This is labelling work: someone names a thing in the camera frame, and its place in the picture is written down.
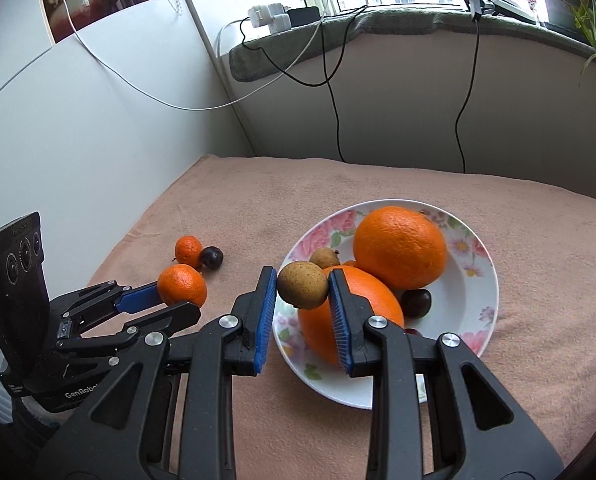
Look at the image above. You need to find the small mandarin with stem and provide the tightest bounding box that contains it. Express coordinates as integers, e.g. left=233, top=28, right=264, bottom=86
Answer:
left=174, top=235, right=203, bottom=269

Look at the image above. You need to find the dark purple plum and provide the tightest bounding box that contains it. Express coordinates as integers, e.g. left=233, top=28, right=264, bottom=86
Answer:
left=199, top=246, right=224, bottom=271

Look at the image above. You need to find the brown kiwi fruit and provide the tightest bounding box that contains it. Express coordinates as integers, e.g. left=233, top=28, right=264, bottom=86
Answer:
left=276, top=261, right=328, bottom=310

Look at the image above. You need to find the large orange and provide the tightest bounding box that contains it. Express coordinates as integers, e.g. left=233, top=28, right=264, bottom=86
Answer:
left=353, top=206, right=447, bottom=290
left=298, top=266, right=405, bottom=366

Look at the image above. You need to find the small brown kiwi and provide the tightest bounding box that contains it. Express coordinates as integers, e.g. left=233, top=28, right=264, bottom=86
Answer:
left=309, top=247, right=340, bottom=269

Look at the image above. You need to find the floral white plate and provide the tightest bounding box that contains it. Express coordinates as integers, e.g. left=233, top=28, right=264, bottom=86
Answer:
left=272, top=198, right=499, bottom=410

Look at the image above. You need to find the pink towel mat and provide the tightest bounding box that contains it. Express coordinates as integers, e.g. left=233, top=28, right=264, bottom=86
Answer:
left=84, top=153, right=596, bottom=480

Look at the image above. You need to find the white power strip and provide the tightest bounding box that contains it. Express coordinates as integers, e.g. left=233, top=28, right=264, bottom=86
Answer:
left=248, top=3, right=292, bottom=34

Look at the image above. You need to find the black power adapter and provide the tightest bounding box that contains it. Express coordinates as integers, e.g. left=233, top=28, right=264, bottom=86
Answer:
left=286, top=6, right=322, bottom=27

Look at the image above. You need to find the black device on windowsill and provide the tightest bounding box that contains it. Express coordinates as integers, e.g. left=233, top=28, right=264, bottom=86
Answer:
left=464, top=0, right=537, bottom=25

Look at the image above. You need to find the black left camera box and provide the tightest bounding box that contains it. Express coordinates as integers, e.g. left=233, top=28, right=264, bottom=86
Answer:
left=0, top=211, right=50, bottom=370

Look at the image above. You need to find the black cable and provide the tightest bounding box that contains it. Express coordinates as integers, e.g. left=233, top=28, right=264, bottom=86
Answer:
left=454, top=6, right=481, bottom=175
left=238, top=3, right=371, bottom=164

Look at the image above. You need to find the white cable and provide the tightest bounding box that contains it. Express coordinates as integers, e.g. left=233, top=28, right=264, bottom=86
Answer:
left=47, top=0, right=329, bottom=112

